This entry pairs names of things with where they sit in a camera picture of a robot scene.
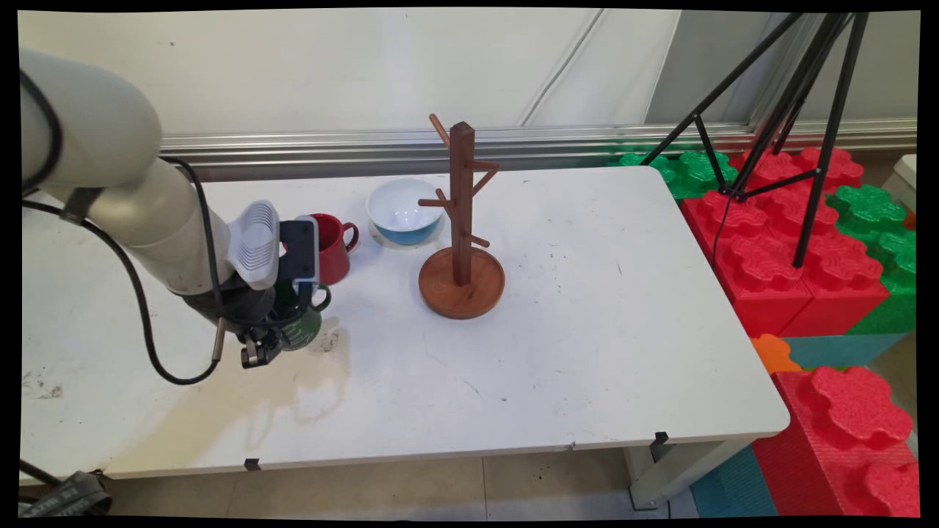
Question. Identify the large red foam block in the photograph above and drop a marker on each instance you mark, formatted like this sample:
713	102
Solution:
748	257

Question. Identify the orange foam piece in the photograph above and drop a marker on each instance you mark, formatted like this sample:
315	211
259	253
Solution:
774	352

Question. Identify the blue and white bowl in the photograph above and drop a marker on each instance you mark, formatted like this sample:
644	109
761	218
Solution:
402	209

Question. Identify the wrist camera with black bracket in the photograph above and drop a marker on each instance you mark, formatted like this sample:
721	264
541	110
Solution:
299	249

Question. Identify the red ceramic mug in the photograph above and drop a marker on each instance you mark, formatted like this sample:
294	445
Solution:
337	249

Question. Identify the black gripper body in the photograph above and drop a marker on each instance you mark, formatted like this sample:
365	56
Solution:
242	312

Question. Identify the aluminium wall rail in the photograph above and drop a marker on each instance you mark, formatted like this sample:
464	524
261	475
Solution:
330	150

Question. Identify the teal foam block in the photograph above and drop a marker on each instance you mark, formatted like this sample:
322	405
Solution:
843	350
733	488

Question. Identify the white box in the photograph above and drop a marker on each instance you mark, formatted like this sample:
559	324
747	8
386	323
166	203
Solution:
904	180

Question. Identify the green foam block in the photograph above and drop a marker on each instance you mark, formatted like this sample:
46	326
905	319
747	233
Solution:
689	172
891	242

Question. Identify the white table leg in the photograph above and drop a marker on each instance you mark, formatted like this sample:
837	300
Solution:
675	469

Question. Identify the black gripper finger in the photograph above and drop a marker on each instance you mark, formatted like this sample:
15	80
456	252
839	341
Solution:
253	356
276	337

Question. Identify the green enamel mug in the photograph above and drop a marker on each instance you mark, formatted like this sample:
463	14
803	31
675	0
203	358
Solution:
304	326

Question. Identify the wooden mug tree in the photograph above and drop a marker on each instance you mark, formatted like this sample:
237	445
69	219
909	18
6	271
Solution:
462	282

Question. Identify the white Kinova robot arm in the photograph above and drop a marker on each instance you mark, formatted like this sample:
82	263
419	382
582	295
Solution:
110	169

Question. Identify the black tripod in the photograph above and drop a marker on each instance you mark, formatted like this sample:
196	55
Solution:
814	132

